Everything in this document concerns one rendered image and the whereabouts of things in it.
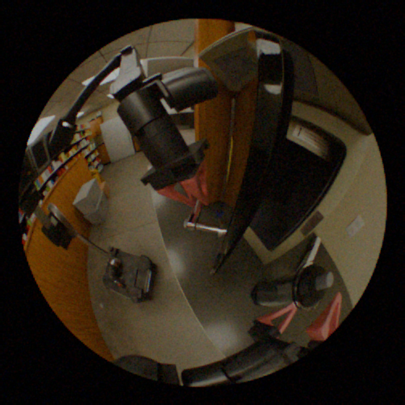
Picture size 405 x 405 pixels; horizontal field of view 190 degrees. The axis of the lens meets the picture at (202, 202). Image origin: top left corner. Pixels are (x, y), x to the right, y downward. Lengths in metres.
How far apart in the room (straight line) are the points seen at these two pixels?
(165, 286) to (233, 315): 1.08
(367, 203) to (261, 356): 0.68
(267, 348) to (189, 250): 0.38
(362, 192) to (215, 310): 0.77
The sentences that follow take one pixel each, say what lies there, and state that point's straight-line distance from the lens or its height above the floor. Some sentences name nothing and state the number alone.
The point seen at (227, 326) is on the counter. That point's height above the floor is 0.94.
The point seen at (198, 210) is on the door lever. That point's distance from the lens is 0.18.
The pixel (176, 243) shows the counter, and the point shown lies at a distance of 0.44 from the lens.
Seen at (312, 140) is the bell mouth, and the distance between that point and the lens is 0.27.
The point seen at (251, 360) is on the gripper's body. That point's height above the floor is 1.22.
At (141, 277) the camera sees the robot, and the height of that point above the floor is 0.24.
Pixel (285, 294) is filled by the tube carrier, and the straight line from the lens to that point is 0.27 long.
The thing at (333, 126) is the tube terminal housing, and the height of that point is 1.38.
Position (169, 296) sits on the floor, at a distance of 1.39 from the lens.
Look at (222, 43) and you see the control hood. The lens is 0.27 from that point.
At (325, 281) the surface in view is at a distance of 0.24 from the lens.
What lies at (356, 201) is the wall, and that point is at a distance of 0.71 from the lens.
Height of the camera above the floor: 1.34
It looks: 46 degrees down
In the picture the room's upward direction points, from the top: straight up
